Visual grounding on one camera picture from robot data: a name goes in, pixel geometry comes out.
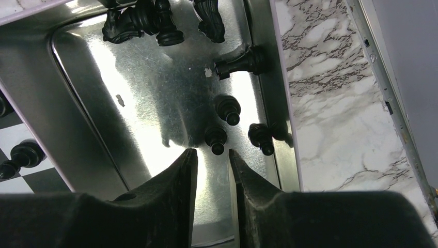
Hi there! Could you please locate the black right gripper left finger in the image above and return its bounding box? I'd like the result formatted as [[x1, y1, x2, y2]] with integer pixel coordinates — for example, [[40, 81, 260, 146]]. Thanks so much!
[[1, 148, 198, 247]]

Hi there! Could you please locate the metal table edge rail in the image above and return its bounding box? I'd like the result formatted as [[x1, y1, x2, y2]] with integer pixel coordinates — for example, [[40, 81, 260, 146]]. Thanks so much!
[[346, 1, 437, 224]]

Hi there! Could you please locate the black and silver chessboard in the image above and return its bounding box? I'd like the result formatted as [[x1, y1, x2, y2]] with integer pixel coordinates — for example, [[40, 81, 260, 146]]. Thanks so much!
[[1, 93, 71, 194]]

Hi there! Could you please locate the black pawn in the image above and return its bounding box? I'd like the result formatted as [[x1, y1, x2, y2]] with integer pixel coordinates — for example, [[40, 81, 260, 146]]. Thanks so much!
[[204, 127, 227, 156], [1, 141, 46, 180], [248, 123, 274, 156], [214, 95, 241, 126]]

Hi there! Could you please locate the pink tin tray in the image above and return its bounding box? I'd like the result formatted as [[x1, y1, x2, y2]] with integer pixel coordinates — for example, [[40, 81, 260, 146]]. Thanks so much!
[[1, 1, 301, 246]]

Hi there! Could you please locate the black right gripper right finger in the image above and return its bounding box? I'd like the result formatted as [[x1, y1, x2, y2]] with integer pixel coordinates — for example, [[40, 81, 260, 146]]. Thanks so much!
[[229, 150, 435, 247]]

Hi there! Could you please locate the black knight in tray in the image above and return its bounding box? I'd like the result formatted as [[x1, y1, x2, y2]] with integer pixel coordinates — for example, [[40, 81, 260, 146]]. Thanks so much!
[[193, 0, 225, 43]]

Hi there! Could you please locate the pile of black chess pieces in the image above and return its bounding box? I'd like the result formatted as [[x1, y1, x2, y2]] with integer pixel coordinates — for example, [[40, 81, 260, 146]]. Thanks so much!
[[102, 1, 159, 44]]

